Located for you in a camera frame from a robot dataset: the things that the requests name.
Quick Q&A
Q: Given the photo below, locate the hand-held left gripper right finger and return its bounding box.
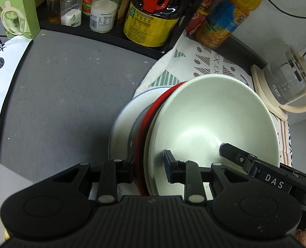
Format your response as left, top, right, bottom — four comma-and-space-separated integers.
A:
164, 149, 249, 203

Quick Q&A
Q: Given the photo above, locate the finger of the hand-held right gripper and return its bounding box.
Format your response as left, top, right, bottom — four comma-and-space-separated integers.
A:
219, 143, 260, 178

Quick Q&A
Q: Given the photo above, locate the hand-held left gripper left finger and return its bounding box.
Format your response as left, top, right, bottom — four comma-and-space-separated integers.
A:
52, 157, 138, 203

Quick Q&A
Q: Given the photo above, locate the red plate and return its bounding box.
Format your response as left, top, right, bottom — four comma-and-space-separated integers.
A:
135, 81, 187, 197

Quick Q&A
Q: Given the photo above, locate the white plate with blue print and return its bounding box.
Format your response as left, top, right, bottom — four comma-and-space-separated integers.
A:
108, 86, 167, 162

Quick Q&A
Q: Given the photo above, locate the pale green bowl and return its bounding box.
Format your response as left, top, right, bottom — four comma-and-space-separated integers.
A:
143, 74, 281, 197

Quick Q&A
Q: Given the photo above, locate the cream kettle base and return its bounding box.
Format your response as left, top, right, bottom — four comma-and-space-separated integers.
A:
250, 64, 289, 121

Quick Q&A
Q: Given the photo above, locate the patterned table cloth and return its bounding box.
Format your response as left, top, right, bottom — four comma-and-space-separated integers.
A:
135, 35, 294, 166

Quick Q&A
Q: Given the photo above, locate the white paper sheet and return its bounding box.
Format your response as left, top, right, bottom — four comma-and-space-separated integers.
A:
0, 160, 35, 214

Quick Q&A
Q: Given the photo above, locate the black shelf tray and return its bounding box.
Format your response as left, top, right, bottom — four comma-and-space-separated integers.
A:
36, 18, 180, 60

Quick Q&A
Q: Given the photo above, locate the orange juice bottle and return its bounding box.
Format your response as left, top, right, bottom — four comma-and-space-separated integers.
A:
196, 0, 264, 49

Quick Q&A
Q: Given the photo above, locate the large dark bottle yellow label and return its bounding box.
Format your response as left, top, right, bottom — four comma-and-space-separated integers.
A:
123, 0, 185, 48

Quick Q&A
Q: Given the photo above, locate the white snack bag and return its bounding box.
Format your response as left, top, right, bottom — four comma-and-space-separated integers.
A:
0, 35, 33, 166

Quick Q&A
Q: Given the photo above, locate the white jar with label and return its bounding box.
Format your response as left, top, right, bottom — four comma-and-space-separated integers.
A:
89, 0, 119, 34

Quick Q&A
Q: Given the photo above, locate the clear jar of white powder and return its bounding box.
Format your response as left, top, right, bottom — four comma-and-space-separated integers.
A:
59, 0, 83, 27

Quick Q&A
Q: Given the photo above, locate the clear oil bottle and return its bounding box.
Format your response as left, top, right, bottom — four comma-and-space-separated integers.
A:
47, 0, 71, 24

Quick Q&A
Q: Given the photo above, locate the green carton box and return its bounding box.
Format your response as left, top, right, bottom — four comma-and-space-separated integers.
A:
0, 0, 41, 40

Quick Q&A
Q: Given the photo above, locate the glass kettle with cream handle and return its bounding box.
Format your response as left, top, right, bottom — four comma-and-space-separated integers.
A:
261, 44, 306, 113

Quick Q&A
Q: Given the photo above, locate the black cable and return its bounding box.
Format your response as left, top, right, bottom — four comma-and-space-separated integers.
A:
262, 0, 306, 20

